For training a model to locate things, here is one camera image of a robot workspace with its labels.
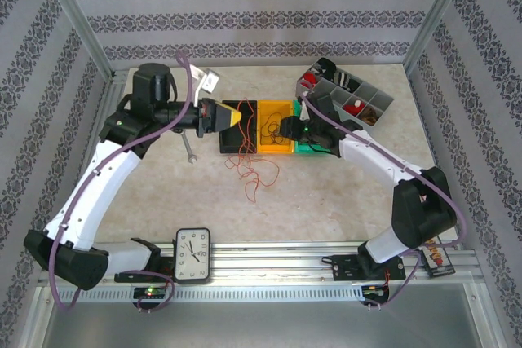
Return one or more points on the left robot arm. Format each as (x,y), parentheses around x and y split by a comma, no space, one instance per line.
(94,193)

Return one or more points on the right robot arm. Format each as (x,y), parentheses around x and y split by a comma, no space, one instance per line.
(379,156)

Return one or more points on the yellow plastic bin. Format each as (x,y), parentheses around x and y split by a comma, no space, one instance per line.
(269,150)

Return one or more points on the black plastic bin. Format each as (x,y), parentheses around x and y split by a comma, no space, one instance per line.
(230,142)

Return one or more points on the green plastic bin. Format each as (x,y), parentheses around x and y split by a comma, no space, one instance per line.
(312,150)

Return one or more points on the red and white sock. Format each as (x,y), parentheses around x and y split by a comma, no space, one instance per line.
(355,107)

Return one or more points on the silver wrench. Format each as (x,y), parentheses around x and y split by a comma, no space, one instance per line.
(188,150)

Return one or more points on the brown sock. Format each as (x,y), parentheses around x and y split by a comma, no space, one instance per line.
(370,115)

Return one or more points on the red sock ball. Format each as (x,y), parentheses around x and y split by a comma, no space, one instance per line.
(312,77)

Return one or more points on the black white striped sock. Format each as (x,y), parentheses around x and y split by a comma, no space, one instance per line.
(346,81)

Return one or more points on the grey divided organiser tray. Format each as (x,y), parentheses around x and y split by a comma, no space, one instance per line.
(371,97)

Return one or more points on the black framed analog clock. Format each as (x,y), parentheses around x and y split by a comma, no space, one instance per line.
(193,256)

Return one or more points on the right controller board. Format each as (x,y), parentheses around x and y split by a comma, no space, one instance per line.
(375,290)

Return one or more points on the controller board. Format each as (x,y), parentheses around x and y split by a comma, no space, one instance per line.
(150,292)
(375,290)

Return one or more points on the black emergency stop box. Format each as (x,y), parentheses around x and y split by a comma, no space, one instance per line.
(438,260)

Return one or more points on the left controller board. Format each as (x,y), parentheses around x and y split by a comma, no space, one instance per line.
(150,292)

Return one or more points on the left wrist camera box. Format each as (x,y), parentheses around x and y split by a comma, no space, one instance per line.
(210,81)

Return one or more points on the aluminium mounting rail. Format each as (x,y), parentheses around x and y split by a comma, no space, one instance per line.
(265,258)

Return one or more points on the left aluminium frame post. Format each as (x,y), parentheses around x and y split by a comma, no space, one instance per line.
(79,18)

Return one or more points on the aluminium frame post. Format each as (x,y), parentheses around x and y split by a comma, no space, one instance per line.
(79,18)
(437,18)

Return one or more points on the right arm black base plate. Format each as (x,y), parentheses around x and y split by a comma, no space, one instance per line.
(346,268)

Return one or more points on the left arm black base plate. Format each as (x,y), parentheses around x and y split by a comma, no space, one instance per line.
(163,268)

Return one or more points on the right aluminium frame post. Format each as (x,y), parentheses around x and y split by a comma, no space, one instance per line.
(437,18)

